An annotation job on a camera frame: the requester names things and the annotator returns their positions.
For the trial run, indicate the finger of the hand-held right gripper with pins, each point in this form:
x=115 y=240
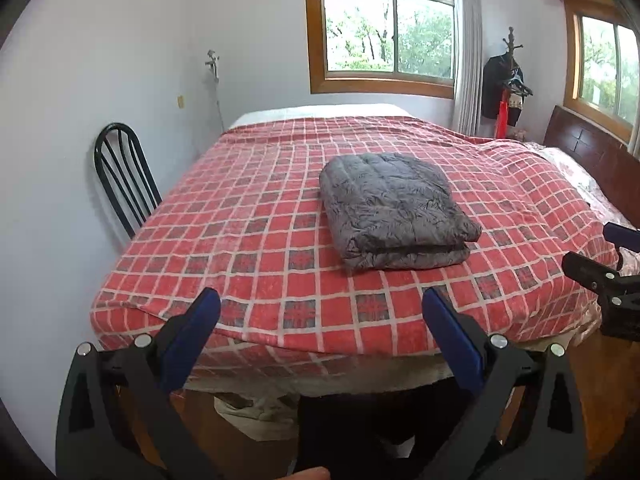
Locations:
x=620 y=234
x=575 y=262

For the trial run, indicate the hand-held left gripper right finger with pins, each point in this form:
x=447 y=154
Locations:
x=455 y=340

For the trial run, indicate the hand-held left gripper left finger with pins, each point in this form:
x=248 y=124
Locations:
x=192 y=340

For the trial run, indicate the grey quilted jacket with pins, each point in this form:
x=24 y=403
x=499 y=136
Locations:
x=395 y=205

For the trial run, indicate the black clothes hanger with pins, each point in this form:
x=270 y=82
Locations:
x=520 y=89

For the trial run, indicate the person's left hand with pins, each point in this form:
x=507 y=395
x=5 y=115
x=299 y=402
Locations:
x=310 y=474

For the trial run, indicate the floral bedding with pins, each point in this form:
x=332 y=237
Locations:
x=585 y=180

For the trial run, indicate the beige cloth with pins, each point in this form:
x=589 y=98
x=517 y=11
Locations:
x=250 y=410

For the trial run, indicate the dark wooden headboard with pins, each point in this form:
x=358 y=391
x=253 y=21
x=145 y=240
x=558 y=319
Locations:
x=575 y=135

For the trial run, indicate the bed with red plaid cover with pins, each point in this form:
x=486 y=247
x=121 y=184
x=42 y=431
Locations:
x=250 y=240

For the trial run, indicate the person's legs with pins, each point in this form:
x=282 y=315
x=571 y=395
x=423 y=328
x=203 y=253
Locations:
x=350 y=435

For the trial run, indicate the red hanging cloth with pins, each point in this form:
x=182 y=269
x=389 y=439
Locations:
x=500 y=120

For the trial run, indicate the narrow wooden-framed window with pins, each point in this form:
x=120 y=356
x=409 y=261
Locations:
x=600 y=60

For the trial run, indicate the dark hanging coat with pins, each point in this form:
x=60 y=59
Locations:
x=492 y=85

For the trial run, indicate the wooden coat rack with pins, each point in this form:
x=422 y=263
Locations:
x=511 y=42

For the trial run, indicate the black metal chair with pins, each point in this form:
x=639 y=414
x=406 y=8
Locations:
x=120 y=126

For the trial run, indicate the long grey curtain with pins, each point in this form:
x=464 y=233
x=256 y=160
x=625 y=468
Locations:
x=467 y=60

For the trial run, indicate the white mattress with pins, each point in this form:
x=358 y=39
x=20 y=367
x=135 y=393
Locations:
x=310 y=111

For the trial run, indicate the wide wooden-framed window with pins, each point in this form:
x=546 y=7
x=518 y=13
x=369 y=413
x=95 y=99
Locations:
x=360 y=30

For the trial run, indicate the metal wall pipe fixture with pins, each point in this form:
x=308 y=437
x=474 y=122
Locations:
x=212 y=57

